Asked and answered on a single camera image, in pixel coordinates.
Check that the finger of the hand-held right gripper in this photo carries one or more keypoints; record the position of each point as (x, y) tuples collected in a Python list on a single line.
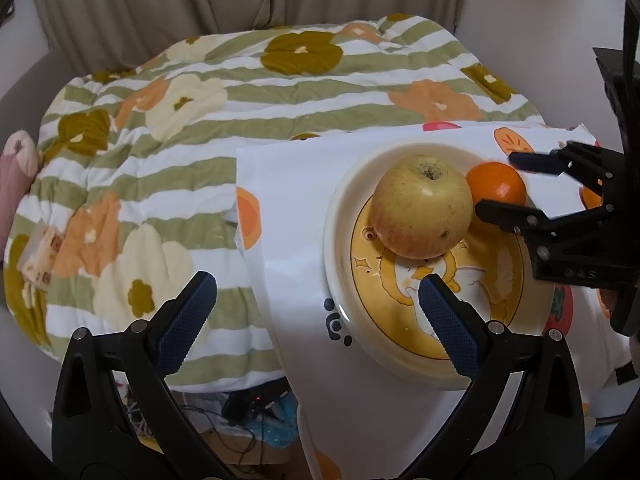
[(535, 160), (505, 212)]

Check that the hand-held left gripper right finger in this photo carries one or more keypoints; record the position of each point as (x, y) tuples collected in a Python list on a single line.
[(450, 325)]

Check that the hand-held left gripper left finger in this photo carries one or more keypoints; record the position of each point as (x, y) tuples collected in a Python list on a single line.
[(187, 320)]

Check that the orange mandarin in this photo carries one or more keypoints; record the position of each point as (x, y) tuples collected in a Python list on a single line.
[(497, 185)]

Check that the cream plate with duck print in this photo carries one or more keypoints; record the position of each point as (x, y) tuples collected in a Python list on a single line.
[(480, 270)]

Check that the yellow-green apple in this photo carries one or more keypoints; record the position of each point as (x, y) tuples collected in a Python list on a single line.
[(420, 210)]

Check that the black power adapter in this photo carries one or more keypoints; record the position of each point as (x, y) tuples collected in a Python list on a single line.
[(247, 407)]

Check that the white fruit-print cloth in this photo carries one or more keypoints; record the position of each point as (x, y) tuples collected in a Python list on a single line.
[(290, 240)]

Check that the blue plastic bag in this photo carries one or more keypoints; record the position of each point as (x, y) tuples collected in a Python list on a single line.
[(277, 427)]

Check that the patterned tissue packet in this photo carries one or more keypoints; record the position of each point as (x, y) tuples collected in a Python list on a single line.
[(42, 260)]

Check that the pink pillow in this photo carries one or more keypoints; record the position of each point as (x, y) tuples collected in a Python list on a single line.
[(12, 175)]

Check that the green striped floral blanket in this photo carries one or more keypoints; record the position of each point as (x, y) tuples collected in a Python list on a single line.
[(250, 90)]

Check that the beige ribbed sofa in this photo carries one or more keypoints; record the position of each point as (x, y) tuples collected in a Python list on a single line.
[(150, 5)]

